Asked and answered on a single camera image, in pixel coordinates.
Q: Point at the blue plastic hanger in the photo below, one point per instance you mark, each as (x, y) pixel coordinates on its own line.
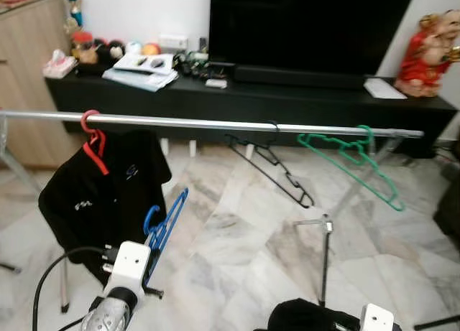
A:
(162, 234)

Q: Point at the black shirt green logo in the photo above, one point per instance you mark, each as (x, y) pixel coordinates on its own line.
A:
(309, 318)

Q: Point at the robot silver left arm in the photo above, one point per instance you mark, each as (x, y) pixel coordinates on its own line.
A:
(108, 316)

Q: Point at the red plastic hanger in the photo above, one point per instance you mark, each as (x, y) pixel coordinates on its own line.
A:
(97, 159)

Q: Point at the black plastic hanger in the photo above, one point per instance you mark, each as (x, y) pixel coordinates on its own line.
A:
(307, 200)

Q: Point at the green plastic hanger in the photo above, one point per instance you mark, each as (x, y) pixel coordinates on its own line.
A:
(392, 202)

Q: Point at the black polo shirt white print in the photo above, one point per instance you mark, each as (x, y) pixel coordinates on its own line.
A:
(93, 209)

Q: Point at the silver metal clothes rack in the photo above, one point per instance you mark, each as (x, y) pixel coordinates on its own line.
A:
(215, 124)

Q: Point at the white paper stack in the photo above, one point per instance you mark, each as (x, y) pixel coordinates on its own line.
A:
(140, 76)

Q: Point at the small white box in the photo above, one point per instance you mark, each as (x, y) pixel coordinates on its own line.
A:
(215, 83)

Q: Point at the black computer mouse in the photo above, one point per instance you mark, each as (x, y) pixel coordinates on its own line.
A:
(157, 62)

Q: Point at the black TV console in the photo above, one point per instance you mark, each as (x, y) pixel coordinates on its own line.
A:
(287, 105)

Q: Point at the green white mug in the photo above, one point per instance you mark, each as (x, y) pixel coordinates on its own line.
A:
(198, 58)

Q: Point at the orange ball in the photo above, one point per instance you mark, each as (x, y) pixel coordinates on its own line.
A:
(151, 49)

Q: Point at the white teal ball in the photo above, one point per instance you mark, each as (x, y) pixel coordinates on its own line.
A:
(133, 48)

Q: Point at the pink tissue box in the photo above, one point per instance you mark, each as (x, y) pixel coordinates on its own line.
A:
(59, 65)

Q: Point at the red lid jar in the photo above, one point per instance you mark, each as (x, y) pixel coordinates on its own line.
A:
(85, 49)

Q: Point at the light wooden cabinet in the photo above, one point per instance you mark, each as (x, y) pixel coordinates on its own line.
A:
(29, 72)

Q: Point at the black soundbar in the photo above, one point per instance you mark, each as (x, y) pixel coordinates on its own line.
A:
(302, 77)

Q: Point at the red laughing Buddha statue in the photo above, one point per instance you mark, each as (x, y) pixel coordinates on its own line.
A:
(424, 65)

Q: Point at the white paper sheet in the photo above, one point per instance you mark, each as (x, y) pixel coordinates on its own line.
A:
(384, 88)

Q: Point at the black flat television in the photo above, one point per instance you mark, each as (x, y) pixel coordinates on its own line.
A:
(309, 26)

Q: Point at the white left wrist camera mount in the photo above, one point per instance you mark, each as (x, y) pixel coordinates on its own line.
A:
(129, 266)

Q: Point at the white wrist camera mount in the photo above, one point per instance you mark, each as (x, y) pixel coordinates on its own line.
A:
(377, 319)
(129, 266)

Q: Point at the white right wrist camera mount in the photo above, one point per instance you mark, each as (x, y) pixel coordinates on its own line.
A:
(377, 319)

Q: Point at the white wall socket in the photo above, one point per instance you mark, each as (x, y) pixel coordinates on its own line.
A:
(172, 42)

